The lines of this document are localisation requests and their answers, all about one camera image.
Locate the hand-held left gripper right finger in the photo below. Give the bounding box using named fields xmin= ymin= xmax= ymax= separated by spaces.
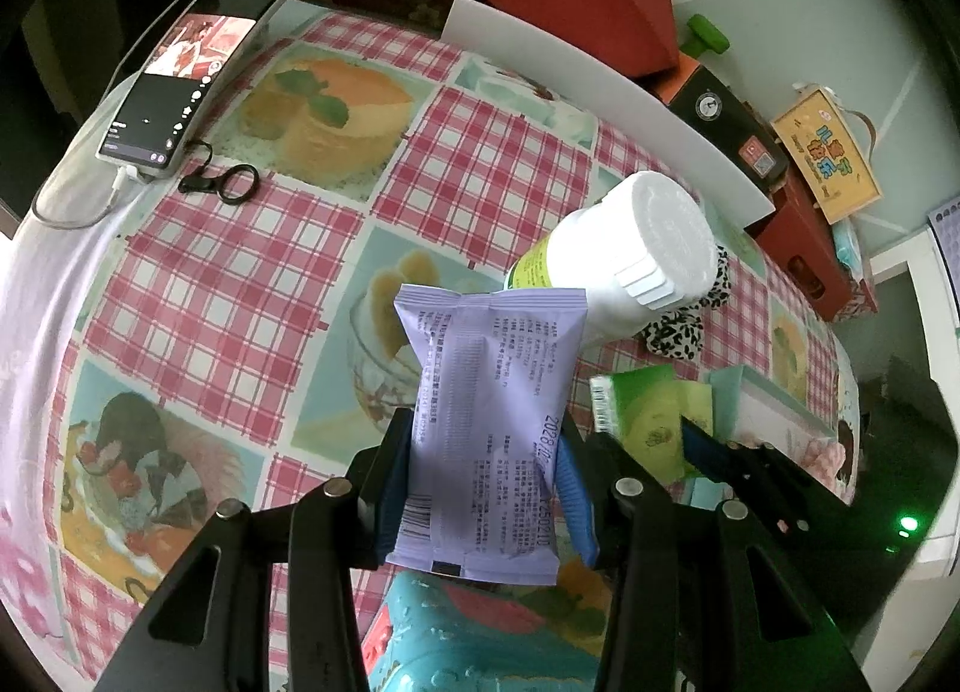
xmin=559 ymin=413 xmax=871 ymax=692

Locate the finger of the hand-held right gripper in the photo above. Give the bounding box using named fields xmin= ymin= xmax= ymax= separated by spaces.
xmin=677 ymin=417 xmax=752 ymax=489

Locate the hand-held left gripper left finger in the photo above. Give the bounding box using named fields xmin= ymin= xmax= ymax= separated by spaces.
xmin=94 ymin=408 xmax=417 ymax=692

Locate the green tissue packet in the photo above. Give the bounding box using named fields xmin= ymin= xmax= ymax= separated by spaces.
xmin=589 ymin=368 xmax=687 ymax=483
xmin=671 ymin=381 xmax=715 ymax=438

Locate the pale boxed packet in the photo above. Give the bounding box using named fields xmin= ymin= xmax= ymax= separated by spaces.
xmin=690 ymin=364 xmax=850 ymax=513

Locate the purple snack packet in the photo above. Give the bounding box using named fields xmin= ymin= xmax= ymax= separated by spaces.
xmin=382 ymin=284 xmax=588 ymax=586

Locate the leopard print scrunchie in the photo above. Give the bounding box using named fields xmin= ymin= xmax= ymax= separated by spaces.
xmin=637 ymin=245 xmax=732 ymax=361

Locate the teal patterned bag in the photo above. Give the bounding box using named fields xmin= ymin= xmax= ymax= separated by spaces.
xmin=360 ymin=568 xmax=612 ymax=692

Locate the white bottle with green label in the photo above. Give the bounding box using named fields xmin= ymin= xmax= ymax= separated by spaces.
xmin=504 ymin=170 xmax=719 ymax=348

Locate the red box with oval cutout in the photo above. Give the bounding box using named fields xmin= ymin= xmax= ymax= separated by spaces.
xmin=750 ymin=174 xmax=878 ymax=322

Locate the blue wet wipes pack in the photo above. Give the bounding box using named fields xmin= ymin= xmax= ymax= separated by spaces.
xmin=831 ymin=215 xmax=871 ymax=280

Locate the printed checkered tablecloth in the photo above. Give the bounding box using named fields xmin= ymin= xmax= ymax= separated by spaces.
xmin=0 ymin=9 xmax=860 ymax=663

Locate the black device with gauge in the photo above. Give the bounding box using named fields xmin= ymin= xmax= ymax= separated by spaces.
xmin=667 ymin=58 xmax=788 ymax=194

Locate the white board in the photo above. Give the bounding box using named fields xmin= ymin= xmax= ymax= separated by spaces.
xmin=442 ymin=0 xmax=777 ymax=220

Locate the smartphone in clear case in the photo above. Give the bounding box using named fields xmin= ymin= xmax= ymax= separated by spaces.
xmin=97 ymin=0 xmax=295 ymax=172

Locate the wooden box with leather handle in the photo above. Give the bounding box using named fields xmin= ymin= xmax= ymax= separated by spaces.
xmin=772 ymin=83 xmax=880 ymax=224

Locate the wall calendar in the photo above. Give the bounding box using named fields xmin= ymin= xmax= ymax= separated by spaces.
xmin=926 ymin=197 xmax=960 ymax=273

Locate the white charging cable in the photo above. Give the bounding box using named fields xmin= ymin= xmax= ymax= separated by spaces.
xmin=31 ymin=0 xmax=226 ymax=232

